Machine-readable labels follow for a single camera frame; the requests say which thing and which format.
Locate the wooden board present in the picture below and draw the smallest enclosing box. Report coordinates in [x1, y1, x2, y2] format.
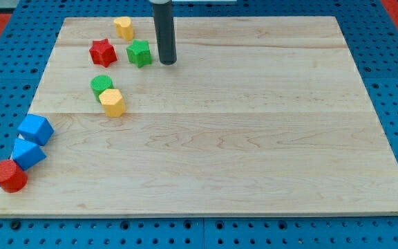
[0, 16, 398, 219]

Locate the red star block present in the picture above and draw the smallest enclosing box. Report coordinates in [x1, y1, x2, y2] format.
[89, 39, 117, 68]

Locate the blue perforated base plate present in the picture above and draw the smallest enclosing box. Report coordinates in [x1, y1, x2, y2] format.
[0, 1, 398, 248]

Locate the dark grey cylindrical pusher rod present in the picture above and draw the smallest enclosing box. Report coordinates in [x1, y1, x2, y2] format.
[151, 0, 177, 65]

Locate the green star block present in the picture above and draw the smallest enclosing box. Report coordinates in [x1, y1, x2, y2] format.
[126, 39, 152, 68]

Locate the blue cube block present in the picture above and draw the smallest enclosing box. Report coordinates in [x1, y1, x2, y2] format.
[17, 114, 54, 146]

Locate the red cylinder block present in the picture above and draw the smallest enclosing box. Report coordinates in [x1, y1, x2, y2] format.
[0, 159, 28, 193]

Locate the blue triangle block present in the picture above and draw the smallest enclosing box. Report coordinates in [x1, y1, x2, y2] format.
[12, 138, 46, 171]

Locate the yellow hexagon block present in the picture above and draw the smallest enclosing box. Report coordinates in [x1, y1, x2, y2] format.
[99, 89, 126, 118]

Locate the yellow heart block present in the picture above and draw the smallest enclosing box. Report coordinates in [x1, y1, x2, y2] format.
[113, 17, 134, 41]

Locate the green cylinder block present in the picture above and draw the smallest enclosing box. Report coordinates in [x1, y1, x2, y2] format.
[90, 75, 114, 102]

